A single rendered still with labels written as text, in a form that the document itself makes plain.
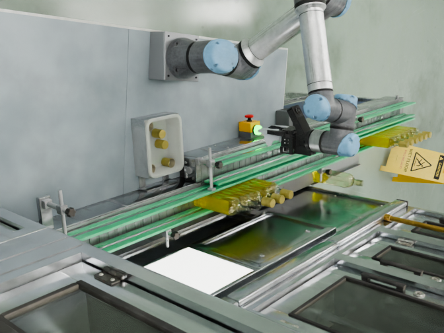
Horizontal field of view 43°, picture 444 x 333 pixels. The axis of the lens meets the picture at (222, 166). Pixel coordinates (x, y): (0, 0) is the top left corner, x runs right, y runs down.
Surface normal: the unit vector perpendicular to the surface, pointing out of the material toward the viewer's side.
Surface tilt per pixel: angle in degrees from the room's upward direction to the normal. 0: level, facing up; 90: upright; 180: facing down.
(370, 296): 90
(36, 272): 0
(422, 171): 75
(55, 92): 0
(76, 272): 90
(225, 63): 9
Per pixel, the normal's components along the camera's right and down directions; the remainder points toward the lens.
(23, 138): 0.73, 0.15
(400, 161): -0.41, -0.29
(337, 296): -0.04, -0.96
